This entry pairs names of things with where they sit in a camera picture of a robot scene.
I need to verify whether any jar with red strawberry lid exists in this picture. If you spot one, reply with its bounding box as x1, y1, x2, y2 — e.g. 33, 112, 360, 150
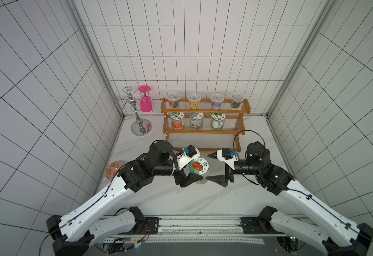
189, 158, 209, 185

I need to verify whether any jar with green tree lid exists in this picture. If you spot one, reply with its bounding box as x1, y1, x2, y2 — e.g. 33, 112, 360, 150
210, 113, 226, 131

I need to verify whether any jar with pink floral lid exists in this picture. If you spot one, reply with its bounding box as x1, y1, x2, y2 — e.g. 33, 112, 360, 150
190, 112, 205, 130

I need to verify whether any jar with flower lid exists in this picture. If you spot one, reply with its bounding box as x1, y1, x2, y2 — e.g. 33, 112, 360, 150
170, 112, 185, 130

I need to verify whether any clear cup with purple label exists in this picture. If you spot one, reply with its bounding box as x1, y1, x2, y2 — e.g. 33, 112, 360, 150
210, 94, 224, 110

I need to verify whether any clear cup with yellow label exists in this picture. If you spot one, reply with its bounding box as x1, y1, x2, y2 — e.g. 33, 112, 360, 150
187, 93, 201, 110

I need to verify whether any small clear seed cup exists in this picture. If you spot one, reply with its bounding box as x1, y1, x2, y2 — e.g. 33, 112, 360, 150
230, 93, 245, 109

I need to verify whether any clear cup with dark seeds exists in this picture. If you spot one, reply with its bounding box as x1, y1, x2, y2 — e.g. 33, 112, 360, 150
168, 92, 180, 108

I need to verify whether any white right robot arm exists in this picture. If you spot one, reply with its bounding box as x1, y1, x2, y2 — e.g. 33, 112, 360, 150
208, 141, 373, 256

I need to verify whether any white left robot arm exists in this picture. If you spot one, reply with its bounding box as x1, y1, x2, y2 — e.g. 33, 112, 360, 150
46, 140, 202, 256

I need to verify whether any orange wooden tiered shelf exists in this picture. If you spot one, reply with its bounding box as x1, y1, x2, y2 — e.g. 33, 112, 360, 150
161, 98, 251, 151

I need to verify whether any silver glass holder stand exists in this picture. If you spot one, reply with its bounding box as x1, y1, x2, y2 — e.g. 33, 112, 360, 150
113, 86, 152, 137

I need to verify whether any pink plastic wine glass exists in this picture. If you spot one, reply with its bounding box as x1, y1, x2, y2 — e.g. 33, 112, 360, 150
139, 85, 153, 113

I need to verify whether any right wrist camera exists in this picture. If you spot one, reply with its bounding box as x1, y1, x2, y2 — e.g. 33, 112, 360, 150
216, 148, 239, 171

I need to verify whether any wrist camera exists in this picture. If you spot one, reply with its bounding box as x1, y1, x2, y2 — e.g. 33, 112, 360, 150
216, 148, 239, 171
176, 145, 201, 170

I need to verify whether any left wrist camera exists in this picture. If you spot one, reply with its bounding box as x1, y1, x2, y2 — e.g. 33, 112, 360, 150
176, 145, 201, 170

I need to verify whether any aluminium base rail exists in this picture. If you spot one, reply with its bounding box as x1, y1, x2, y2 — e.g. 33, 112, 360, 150
71, 213, 331, 245

